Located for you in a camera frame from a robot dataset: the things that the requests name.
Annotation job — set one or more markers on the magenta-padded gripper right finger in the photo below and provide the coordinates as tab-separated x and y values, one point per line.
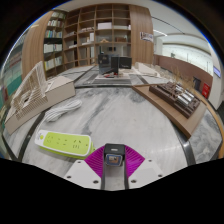
145	173

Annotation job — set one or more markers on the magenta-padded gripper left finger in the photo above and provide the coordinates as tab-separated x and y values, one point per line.
85	175

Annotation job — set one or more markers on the green and white power strip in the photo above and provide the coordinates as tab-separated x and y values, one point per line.
65	143

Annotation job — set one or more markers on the wooden model base board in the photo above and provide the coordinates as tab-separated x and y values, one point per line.
173	120

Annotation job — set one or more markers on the dark brown building model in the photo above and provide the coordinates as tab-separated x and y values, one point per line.
176	98

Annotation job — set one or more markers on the white slatted architectural model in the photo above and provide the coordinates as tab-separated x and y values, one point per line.
33	95

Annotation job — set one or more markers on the grey flat display platform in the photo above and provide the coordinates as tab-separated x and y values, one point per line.
111	80

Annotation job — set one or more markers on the red box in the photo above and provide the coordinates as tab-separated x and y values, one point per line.
206	90

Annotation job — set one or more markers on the small black box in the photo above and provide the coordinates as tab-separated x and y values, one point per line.
125	63

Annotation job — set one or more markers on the large black box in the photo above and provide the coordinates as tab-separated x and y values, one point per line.
106	64

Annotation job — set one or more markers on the bookshelf with green books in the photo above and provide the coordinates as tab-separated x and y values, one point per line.
11	73

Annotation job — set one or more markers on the short ceiling light strip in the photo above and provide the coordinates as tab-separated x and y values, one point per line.
160	32

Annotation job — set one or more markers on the wooden shelf unit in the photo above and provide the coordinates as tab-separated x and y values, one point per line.
86	33

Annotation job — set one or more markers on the blue wall screen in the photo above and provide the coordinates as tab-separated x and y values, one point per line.
217	71

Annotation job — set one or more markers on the wall poster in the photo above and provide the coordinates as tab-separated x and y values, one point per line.
146	37

